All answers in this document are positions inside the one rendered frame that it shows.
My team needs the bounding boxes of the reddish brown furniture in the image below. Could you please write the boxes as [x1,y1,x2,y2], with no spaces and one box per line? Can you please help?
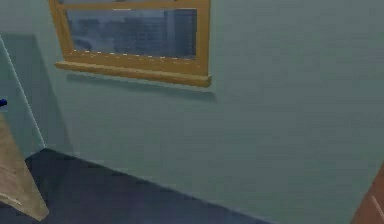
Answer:
[350,162,384,224]

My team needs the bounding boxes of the beige wooden cabinet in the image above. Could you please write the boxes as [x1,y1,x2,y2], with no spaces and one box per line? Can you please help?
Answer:
[0,112,50,222]

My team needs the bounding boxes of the wooden framed window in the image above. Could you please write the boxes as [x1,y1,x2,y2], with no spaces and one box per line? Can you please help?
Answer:
[48,0,213,89]

